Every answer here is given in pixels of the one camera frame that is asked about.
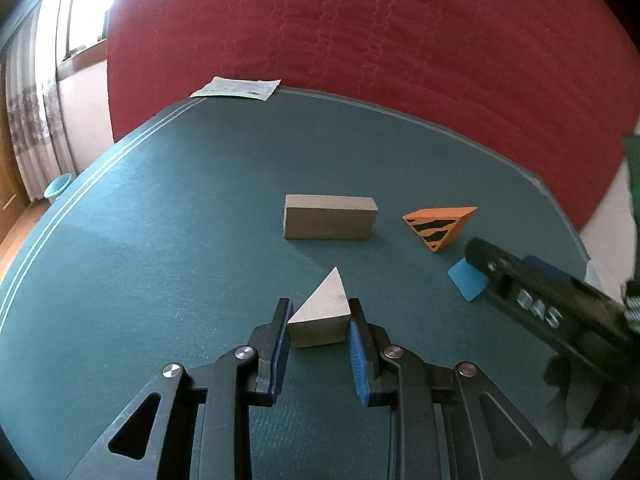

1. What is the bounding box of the teal bowl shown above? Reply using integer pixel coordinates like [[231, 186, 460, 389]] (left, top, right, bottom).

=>
[[44, 173, 74, 206]]

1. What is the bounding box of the green object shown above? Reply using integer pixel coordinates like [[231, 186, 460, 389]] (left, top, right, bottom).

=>
[[622, 134, 640, 196]]

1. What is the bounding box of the plain wooden triangle block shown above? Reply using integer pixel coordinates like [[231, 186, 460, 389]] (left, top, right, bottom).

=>
[[287, 266, 349, 349]]

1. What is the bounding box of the person's right hand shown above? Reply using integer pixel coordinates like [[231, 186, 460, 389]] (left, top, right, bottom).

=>
[[544, 352, 640, 433]]

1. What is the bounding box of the patterned curtain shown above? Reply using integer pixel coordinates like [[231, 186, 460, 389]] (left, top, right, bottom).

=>
[[2, 10, 81, 202]]

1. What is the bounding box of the plain wooden rectangular block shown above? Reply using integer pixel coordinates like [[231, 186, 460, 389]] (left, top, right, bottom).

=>
[[283, 193, 378, 241]]

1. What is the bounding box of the orange striped triangular block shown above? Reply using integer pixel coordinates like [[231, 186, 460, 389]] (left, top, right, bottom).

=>
[[402, 206, 478, 253]]

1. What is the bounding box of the blue triangular block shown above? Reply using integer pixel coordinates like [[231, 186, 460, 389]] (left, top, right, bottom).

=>
[[447, 259, 489, 304]]

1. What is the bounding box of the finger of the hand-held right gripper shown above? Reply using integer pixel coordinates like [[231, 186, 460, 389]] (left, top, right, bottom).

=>
[[522, 255, 583, 287], [465, 237, 521, 313]]

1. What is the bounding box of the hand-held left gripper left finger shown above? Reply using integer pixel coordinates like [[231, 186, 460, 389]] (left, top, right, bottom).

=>
[[65, 297, 295, 480]]

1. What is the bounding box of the window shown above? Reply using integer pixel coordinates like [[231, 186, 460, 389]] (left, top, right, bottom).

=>
[[37, 0, 126, 68]]

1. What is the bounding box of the white paper slip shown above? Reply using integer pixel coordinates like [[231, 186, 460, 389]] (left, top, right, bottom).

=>
[[190, 76, 282, 102]]

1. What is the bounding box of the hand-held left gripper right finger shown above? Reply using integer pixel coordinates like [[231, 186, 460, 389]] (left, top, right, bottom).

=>
[[346, 297, 576, 480]]

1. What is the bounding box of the white bed sheet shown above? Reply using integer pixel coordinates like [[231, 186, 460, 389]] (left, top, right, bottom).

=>
[[580, 180, 640, 286]]

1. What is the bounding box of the red blanket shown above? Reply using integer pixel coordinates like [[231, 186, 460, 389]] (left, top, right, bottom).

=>
[[105, 0, 640, 231]]

